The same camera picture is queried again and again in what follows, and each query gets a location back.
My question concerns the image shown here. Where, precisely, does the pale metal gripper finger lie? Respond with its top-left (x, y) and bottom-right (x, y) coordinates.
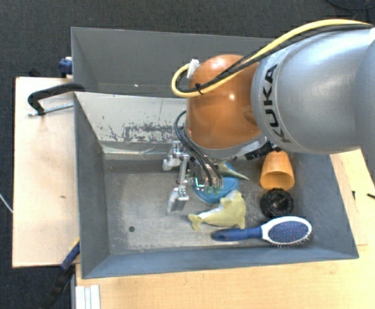
top-left (166, 187), bottom-right (191, 216)
top-left (162, 140), bottom-right (189, 173)

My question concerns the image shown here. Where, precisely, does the grey metal bin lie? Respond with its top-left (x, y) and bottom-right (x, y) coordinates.
top-left (70, 26), bottom-right (360, 280)

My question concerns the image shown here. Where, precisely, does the blue and pale plush toy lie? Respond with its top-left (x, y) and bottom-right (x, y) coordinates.
top-left (191, 160), bottom-right (250, 205)

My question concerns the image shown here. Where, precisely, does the yellow-green toy dolphin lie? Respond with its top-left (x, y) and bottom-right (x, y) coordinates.
top-left (187, 190), bottom-right (247, 231)

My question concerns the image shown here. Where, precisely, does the orange plastic cup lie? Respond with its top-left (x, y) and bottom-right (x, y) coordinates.
top-left (259, 150), bottom-right (296, 191)

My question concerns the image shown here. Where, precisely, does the black ribbed round lid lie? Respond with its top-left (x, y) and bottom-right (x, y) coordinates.
top-left (259, 187), bottom-right (295, 219)

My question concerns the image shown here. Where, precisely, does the blue and white hairbrush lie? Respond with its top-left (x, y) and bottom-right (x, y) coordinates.
top-left (211, 216), bottom-right (314, 247)

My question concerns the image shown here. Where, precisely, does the pale wood board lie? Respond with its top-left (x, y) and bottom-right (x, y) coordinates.
top-left (11, 76), bottom-right (81, 268)

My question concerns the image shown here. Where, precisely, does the black cylinder on white bracket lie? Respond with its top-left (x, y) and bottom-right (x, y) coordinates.
top-left (242, 141), bottom-right (274, 161)

